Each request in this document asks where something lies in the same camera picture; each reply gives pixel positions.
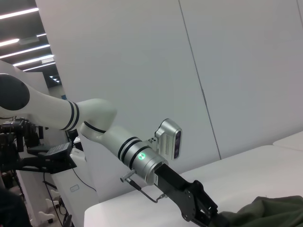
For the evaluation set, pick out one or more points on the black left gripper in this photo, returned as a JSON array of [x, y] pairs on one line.
[[180, 191]]

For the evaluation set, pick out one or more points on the dark green FREE T-shirt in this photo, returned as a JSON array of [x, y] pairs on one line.
[[272, 212]]

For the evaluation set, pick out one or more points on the white rectangular sticker label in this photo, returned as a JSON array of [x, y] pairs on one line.
[[74, 188]]

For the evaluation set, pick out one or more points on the white caster chair base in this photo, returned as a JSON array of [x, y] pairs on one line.
[[50, 214]]

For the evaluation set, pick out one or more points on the black tray platform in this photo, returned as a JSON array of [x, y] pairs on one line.
[[56, 151]]

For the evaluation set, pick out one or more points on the dark fabric chair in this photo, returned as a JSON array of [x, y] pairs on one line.
[[11, 208]]

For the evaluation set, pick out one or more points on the black tripod rig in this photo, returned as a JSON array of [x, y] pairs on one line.
[[14, 134]]

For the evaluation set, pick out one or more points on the white ceiling light strip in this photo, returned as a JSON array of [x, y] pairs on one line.
[[26, 51], [9, 42], [33, 60], [19, 13]]

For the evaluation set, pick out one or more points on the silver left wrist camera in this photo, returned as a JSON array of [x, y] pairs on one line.
[[169, 142]]

